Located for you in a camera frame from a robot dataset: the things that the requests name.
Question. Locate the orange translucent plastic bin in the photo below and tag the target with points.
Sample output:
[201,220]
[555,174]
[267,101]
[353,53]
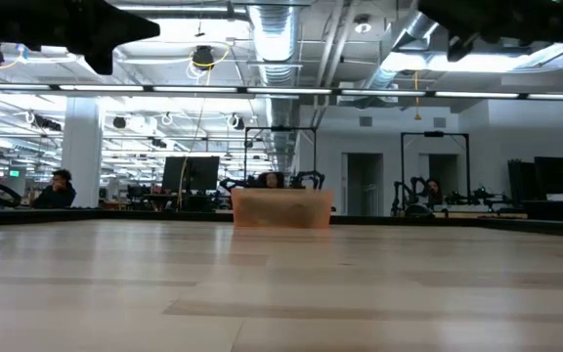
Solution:
[281,209]

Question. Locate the black computer monitor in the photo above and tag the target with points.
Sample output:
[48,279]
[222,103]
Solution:
[198,173]

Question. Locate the silver ventilation duct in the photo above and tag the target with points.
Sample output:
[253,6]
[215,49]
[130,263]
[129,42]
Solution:
[275,44]

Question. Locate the black background monitors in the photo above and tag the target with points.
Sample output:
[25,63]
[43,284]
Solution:
[550,176]

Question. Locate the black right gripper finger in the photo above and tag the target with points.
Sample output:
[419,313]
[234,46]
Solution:
[440,10]

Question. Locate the white square column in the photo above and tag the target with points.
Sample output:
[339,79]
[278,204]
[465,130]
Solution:
[82,151]

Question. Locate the black background rig frame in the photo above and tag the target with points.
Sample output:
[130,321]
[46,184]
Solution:
[433,134]
[281,129]

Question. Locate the black background robot arm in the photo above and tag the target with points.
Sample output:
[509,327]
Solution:
[311,177]
[403,195]
[232,184]

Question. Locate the black overhead camera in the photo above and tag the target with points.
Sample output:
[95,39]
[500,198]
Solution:
[203,56]

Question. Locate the long LED light bar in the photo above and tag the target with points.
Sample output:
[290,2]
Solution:
[286,91]

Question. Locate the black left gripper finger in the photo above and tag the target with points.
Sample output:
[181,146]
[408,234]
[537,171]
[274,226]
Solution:
[135,29]

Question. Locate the person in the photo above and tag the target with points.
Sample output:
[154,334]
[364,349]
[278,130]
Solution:
[271,180]
[56,193]
[433,190]

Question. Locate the green exit sign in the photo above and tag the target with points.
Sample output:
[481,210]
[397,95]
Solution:
[14,173]

